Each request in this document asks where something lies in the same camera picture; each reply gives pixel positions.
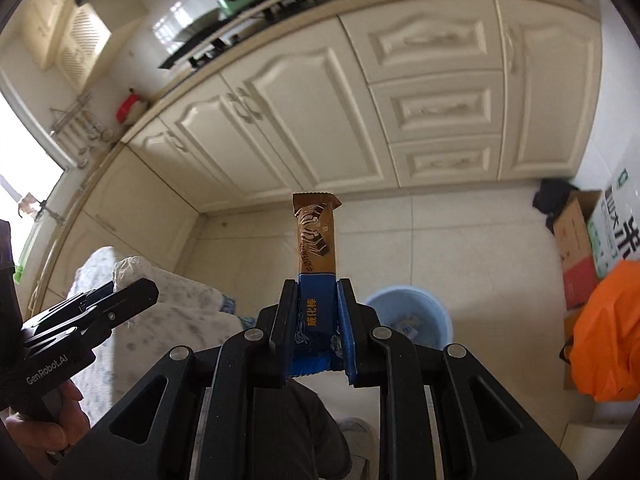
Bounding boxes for hanging utensil rack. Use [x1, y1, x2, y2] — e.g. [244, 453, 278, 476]
[49, 92, 115, 170]

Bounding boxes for cardboard box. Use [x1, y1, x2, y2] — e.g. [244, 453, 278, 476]
[552, 188, 604, 311]

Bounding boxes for green dish soap bottle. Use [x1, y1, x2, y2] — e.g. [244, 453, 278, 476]
[13, 246, 28, 285]

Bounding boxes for white blue tablecloth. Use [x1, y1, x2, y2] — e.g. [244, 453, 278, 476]
[67, 246, 255, 425]

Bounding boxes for black gas stove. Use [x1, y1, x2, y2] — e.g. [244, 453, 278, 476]
[158, 0, 324, 72]

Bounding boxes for cream upper cabinet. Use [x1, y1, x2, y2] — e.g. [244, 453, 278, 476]
[19, 0, 149, 94]

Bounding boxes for white rice bag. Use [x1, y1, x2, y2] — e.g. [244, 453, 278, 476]
[587, 162, 640, 278]

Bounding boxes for red white bowl stack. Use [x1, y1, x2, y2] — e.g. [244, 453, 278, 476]
[116, 88, 149, 126]

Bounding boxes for brown blue candy wrapper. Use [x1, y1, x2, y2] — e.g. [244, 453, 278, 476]
[286, 192, 343, 378]

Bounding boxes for clear plastic bag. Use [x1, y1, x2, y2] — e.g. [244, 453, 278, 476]
[112, 256, 153, 292]

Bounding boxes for cream lower kitchen cabinets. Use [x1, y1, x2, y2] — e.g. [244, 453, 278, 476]
[18, 0, 602, 313]

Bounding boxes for blue plastic trash bin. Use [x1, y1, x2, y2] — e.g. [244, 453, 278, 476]
[364, 285, 454, 350]

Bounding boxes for black cloth on floor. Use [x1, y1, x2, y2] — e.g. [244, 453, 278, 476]
[532, 179, 577, 233]

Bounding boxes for steel faucet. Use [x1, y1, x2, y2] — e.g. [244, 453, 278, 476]
[17, 193, 65, 226]

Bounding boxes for orange plastic bag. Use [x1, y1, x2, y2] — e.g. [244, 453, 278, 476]
[570, 261, 639, 403]

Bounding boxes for person's left hand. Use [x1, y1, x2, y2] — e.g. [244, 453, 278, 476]
[3, 380, 90, 479]

